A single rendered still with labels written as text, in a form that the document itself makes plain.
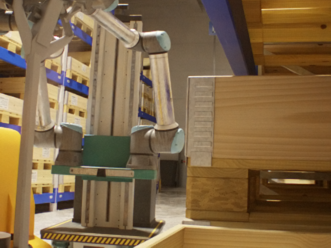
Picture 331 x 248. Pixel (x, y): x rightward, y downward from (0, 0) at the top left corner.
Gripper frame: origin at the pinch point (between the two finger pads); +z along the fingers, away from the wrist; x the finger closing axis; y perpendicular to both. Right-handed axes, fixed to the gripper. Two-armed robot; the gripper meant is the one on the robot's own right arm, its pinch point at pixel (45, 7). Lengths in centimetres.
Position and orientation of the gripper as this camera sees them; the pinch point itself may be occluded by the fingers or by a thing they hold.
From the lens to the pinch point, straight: 177.5
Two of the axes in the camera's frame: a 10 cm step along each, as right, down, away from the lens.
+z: 9.2, 2.8, -2.8
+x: -3.1, 9.5, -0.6
